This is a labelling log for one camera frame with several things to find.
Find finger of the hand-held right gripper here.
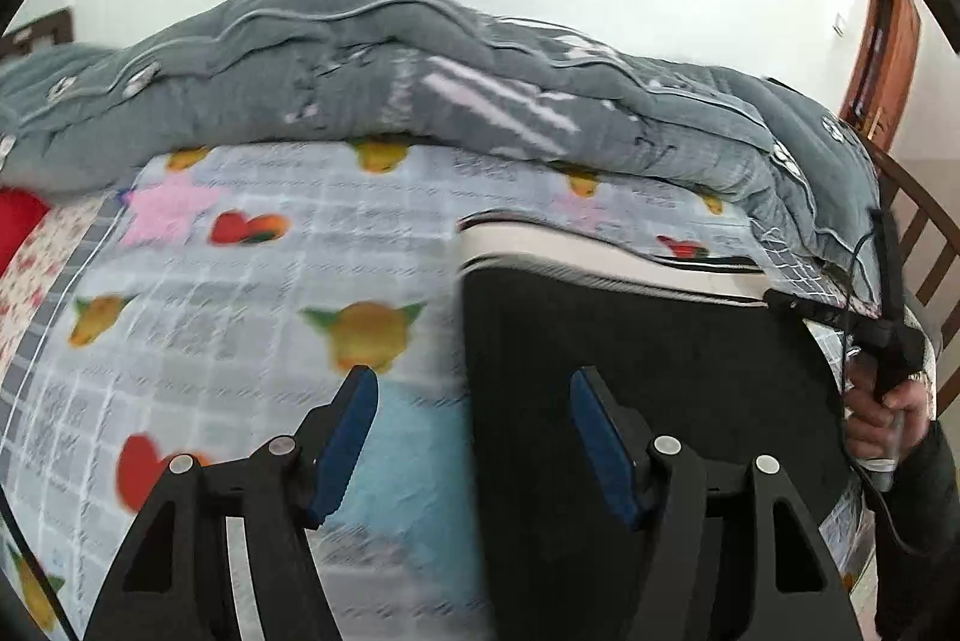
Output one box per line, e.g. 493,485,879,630
876,204,907,328
763,288,857,333

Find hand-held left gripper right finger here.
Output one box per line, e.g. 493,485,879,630
569,366,860,641

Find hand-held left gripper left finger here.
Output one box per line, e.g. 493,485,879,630
82,365,380,641

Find black pants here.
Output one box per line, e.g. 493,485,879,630
457,213,865,641

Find person's right hand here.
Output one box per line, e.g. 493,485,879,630
843,354,940,471

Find wooden slatted footboard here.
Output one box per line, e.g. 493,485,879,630
866,142,960,313

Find fruit print plaid bed sheet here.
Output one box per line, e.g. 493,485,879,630
0,138,880,641

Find brown wooden door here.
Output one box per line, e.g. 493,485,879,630
836,0,924,151

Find grey floral quilt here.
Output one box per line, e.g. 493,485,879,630
0,0,890,321

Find red pillow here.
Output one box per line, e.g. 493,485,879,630
0,188,52,276

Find wooden slatted headboard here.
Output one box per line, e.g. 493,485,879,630
0,7,77,61

